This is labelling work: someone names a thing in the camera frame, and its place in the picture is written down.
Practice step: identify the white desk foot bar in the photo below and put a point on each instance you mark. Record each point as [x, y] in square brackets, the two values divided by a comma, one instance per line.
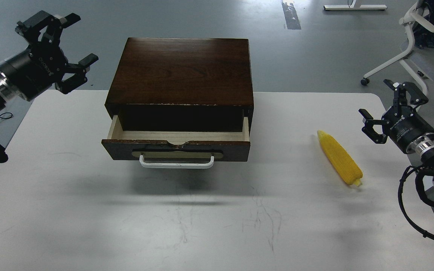
[354, 5]

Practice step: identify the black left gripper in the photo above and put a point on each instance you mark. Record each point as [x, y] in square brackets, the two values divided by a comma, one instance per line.
[30, 72]

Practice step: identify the wooden drawer with white handle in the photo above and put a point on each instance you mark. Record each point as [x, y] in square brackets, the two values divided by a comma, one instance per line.
[178, 149]

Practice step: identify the white office chair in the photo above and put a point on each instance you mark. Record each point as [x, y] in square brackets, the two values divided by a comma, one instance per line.
[417, 56]

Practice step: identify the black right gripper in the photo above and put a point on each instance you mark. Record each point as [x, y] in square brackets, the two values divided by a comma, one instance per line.
[401, 122]

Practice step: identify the yellow corn cob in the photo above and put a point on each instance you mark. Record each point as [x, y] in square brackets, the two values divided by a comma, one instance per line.
[339, 158]

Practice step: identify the dark wooden drawer cabinet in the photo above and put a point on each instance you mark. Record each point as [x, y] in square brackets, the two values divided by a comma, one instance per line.
[183, 84]

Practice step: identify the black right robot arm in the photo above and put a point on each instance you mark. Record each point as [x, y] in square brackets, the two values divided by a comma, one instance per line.
[424, 148]

